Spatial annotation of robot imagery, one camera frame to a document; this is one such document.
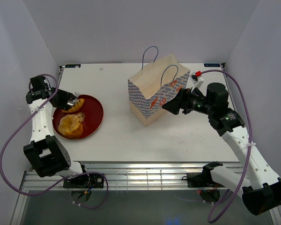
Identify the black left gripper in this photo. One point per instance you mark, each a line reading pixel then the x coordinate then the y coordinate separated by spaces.
pixel 65 96

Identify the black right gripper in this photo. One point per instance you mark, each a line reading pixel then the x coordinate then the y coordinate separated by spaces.
pixel 181 101

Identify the blue patterned paper bag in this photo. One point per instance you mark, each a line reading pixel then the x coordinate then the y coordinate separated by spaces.
pixel 154 85

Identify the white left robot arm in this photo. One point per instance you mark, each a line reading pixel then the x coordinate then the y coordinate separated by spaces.
pixel 45 152

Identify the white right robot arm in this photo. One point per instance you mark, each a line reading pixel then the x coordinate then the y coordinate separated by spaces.
pixel 261 188

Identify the large round fake bread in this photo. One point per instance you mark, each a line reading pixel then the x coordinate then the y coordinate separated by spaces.
pixel 70 126

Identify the dark red round plate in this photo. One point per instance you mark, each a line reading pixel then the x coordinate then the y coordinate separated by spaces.
pixel 91 116

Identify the blue left corner label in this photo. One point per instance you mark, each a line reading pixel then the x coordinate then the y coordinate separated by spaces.
pixel 72 65

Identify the blue corner label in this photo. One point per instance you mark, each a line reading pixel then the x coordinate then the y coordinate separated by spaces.
pixel 72 65
pixel 212 65

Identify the blue right corner label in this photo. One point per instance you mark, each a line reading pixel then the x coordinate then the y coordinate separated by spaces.
pixel 212 65

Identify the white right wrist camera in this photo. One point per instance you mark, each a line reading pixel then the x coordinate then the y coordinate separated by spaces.
pixel 196 79

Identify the aluminium front rail frame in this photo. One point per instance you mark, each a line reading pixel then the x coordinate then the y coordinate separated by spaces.
pixel 133 176

